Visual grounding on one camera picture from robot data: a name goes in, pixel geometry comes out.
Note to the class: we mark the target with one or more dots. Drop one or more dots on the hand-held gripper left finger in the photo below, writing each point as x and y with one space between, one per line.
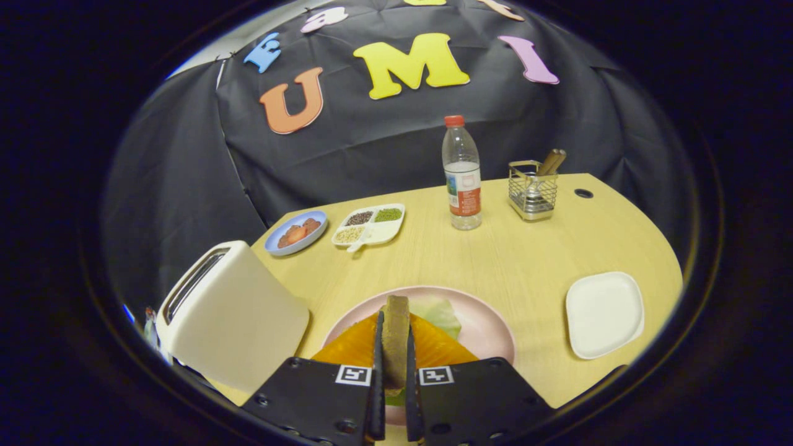
378 402

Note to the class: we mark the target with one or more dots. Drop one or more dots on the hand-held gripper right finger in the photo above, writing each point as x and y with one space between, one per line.
412 402

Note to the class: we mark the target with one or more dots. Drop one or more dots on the brown toast slice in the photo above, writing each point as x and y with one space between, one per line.
395 341

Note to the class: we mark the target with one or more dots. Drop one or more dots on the green lettuce leaf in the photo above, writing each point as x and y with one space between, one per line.
440 316

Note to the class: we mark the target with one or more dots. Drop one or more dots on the pink round plate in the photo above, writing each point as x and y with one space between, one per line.
483 334

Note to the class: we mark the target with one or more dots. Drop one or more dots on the white toaster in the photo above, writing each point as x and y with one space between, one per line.
248 322

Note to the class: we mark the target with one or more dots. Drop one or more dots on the pile of beige beans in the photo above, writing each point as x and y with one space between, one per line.
349 235

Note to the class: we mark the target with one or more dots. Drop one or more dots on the white divided tray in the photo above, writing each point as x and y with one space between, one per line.
384 232

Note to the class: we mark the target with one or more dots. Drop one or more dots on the pile of dark grains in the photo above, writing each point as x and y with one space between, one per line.
359 218

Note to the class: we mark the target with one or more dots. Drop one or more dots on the blue round plate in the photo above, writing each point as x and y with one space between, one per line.
276 248

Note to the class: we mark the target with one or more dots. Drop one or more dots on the red tomato slice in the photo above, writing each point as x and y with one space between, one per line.
296 235

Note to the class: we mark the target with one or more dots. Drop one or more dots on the brown meat piece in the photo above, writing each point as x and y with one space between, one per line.
284 240
311 225

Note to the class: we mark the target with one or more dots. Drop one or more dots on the pile of green beans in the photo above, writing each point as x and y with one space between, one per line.
388 215

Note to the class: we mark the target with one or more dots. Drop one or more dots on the clear plastic water bottle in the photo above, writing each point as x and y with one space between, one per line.
463 204

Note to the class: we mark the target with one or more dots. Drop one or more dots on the white square plate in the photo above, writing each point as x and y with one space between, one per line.
604 316

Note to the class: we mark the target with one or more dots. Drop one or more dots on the pale blurred object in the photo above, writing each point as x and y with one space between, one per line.
150 325

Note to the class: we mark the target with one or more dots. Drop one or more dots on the black backdrop cloth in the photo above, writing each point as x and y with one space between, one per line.
372 142

